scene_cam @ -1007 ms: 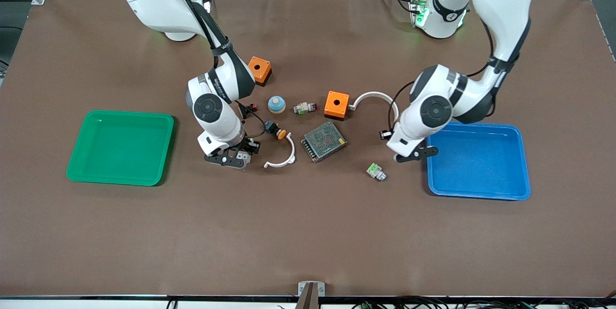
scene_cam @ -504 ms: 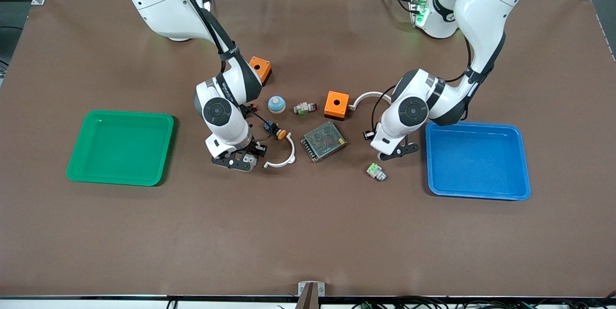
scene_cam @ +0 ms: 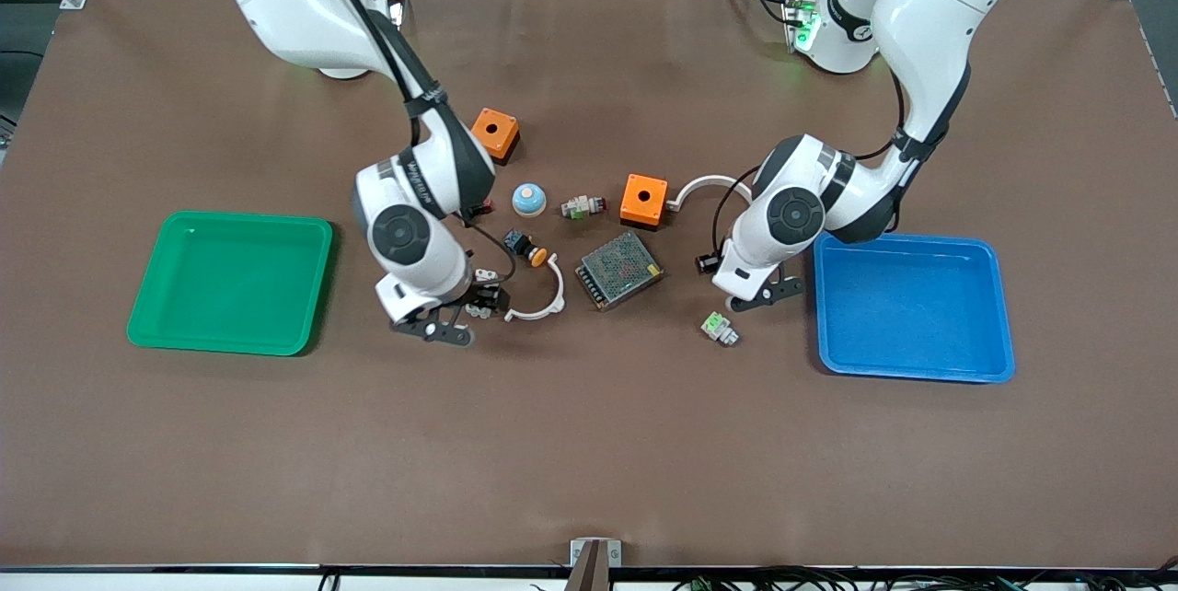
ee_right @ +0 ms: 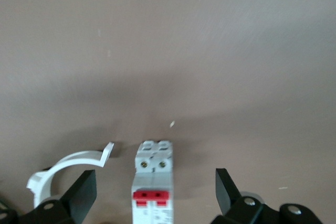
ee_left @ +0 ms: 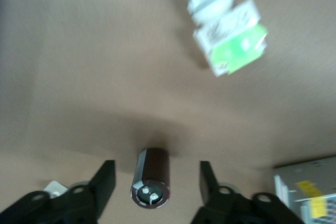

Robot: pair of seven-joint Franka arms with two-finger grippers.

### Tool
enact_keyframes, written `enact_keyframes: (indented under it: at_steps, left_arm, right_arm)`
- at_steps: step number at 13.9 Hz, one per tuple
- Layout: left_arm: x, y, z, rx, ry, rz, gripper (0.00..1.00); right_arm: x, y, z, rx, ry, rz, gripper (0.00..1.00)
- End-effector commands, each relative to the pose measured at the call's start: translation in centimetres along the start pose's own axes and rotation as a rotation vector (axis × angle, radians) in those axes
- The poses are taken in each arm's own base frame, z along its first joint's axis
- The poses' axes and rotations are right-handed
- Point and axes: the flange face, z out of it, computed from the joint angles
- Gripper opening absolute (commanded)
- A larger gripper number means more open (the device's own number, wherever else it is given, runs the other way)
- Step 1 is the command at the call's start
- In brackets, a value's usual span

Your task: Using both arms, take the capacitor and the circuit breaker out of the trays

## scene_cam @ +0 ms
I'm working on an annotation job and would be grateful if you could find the white red circuit breaker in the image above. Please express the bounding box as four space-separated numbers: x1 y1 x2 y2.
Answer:
464 268 502 320

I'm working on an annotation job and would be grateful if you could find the orange black push button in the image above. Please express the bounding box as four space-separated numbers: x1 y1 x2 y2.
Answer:
503 229 549 268

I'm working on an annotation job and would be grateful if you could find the green white contact block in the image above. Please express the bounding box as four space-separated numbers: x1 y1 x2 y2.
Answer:
701 311 741 348

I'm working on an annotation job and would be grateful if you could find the metal mesh power supply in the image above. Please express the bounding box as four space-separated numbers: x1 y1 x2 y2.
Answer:
575 232 665 312

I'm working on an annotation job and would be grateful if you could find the blue plastic tray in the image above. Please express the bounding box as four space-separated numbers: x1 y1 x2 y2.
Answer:
813 230 1016 384

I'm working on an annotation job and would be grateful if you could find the orange button box black base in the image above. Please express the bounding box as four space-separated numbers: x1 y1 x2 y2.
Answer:
619 173 670 231

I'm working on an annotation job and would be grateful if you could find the orange button box upper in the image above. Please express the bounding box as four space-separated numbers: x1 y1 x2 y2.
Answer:
471 107 522 167

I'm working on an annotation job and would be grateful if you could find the brown table mat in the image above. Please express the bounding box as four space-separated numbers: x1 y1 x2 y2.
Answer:
0 0 1178 570

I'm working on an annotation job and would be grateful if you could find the green plastic tray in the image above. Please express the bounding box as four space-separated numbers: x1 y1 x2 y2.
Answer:
126 210 334 357

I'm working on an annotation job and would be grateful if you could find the metal left base connector plate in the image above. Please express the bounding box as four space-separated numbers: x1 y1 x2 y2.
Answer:
780 0 822 54

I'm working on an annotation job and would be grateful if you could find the small white half ring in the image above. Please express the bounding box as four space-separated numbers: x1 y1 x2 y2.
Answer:
503 257 567 323

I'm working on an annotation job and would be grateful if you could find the large white half ring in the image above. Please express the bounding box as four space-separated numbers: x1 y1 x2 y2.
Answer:
666 175 761 214

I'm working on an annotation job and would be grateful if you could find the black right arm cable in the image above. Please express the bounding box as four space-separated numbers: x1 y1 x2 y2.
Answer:
304 0 518 290

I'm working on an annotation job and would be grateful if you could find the grey metal table bracket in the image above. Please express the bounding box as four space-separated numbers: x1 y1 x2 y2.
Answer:
570 539 622 591

